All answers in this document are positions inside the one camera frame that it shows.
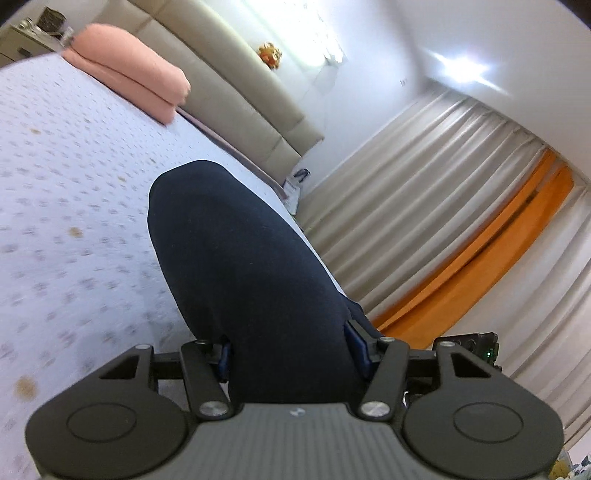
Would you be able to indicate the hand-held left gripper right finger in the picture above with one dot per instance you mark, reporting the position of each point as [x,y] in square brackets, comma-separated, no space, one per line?
[355,342]

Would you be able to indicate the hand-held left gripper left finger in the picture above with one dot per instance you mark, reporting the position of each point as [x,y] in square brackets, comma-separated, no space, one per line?
[224,361]

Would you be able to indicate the navy striped hoodie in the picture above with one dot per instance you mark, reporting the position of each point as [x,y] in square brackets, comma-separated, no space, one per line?
[249,277]

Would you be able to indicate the orange curtain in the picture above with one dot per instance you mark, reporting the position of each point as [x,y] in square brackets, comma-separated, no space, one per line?
[498,235]

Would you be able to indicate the beige curtain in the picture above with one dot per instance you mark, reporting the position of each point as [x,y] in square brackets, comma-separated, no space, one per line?
[438,184]

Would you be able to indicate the white shopping bag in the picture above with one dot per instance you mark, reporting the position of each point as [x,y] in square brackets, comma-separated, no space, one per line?
[295,187]

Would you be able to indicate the bed with floral sheet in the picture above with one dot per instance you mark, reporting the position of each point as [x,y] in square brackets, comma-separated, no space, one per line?
[69,207]

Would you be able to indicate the beige padded headboard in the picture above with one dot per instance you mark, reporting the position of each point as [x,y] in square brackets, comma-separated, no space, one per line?
[231,78]

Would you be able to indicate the orange plush toy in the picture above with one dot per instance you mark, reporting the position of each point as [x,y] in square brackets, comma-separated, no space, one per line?
[270,55]

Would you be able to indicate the folded pink blanket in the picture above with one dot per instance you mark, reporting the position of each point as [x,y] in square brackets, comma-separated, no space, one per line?
[134,74]

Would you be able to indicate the grey nightstand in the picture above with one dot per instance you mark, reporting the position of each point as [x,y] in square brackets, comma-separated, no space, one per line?
[23,44]

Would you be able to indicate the brown patterned bag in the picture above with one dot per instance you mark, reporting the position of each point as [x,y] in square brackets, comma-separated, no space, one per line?
[51,17]

